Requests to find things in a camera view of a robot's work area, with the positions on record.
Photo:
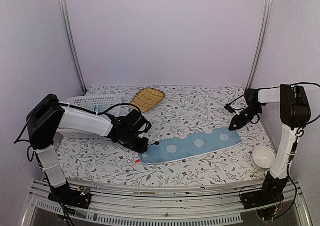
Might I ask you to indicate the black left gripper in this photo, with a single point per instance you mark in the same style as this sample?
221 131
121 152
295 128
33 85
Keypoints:
141 148

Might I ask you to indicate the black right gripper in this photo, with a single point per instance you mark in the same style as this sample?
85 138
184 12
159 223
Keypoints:
239 122

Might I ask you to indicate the blue cartoon print towel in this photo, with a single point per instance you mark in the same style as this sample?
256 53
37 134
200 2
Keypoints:
189 146

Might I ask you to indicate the light blue towel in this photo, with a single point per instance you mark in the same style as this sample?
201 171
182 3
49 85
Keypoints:
95 108

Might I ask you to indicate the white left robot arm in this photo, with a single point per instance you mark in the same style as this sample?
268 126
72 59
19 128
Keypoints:
52 116

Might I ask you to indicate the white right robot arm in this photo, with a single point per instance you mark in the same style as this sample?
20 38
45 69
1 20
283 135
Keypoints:
295 114

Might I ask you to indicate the white bowl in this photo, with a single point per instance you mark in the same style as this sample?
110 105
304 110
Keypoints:
262 158

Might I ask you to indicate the woven bamboo tray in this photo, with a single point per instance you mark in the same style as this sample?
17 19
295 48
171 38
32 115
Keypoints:
148 98

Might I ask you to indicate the floral patterned table mat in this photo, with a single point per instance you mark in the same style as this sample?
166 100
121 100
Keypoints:
184 110

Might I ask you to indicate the white plastic mesh basket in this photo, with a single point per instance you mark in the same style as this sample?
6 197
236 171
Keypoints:
105 101

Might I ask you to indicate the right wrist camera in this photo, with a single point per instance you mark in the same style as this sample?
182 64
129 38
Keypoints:
229 108

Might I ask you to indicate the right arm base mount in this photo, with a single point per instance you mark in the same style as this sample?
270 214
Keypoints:
271 192

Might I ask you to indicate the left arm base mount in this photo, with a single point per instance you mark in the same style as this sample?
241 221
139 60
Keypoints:
65 195

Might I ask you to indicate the aluminium front rail frame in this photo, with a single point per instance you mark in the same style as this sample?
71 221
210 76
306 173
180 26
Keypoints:
211 205

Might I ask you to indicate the right aluminium frame post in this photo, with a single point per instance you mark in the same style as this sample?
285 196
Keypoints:
260 43

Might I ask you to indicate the aluminium frame post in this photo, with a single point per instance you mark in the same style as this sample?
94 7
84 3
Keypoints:
260 43
71 44

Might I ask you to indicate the left aluminium frame post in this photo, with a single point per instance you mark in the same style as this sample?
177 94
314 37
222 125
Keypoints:
71 44

